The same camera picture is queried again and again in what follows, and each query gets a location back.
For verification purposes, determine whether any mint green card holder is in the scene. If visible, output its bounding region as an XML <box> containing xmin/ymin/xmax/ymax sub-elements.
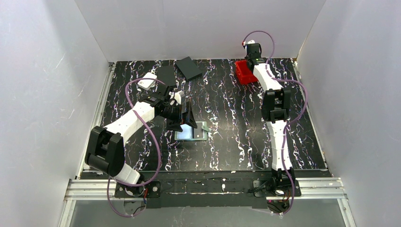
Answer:
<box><xmin>174</xmin><ymin>122</ymin><xmax>209</xmax><ymax>141</ymax></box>

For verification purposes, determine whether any red plastic bin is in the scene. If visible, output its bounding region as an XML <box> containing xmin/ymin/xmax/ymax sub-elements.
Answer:
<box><xmin>235</xmin><ymin>60</ymin><xmax>258</xmax><ymax>85</ymax></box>

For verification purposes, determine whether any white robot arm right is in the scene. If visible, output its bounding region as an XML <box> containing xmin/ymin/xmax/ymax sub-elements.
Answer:
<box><xmin>243</xmin><ymin>40</ymin><xmax>294</xmax><ymax>182</ymax></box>

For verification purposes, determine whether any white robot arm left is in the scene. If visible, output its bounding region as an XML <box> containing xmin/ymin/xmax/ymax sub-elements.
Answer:
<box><xmin>84</xmin><ymin>85</ymin><xmax>197</xmax><ymax>187</ymax></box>

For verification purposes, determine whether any black flat box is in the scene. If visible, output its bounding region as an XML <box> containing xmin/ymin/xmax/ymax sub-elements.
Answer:
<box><xmin>157</xmin><ymin>65</ymin><xmax>177</xmax><ymax>88</ymax></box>

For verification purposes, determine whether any white small box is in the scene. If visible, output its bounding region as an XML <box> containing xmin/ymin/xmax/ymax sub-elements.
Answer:
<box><xmin>138</xmin><ymin>72</ymin><xmax>157</xmax><ymax>90</ymax></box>

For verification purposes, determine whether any black flat box angled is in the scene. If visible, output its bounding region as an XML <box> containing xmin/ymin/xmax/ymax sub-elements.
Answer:
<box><xmin>175</xmin><ymin>56</ymin><xmax>202</xmax><ymax>81</ymax></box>

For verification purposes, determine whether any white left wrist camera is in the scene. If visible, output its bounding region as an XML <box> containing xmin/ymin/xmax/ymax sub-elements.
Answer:
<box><xmin>169</xmin><ymin>90</ymin><xmax>185</xmax><ymax>105</ymax></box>

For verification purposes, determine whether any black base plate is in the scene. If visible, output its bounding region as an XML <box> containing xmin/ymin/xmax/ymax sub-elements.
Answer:
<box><xmin>115</xmin><ymin>170</ymin><xmax>301</xmax><ymax>209</ymax></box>

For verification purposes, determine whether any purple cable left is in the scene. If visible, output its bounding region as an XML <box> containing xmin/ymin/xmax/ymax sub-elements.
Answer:
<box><xmin>106</xmin><ymin>78</ymin><xmax>176</xmax><ymax>218</ymax></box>

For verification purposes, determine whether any aluminium rail frame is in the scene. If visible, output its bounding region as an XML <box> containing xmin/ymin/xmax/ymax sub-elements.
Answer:
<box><xmin>59</xmin><ymin>177</ymin><xmax>356</xmax><ymax>227</ymax></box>

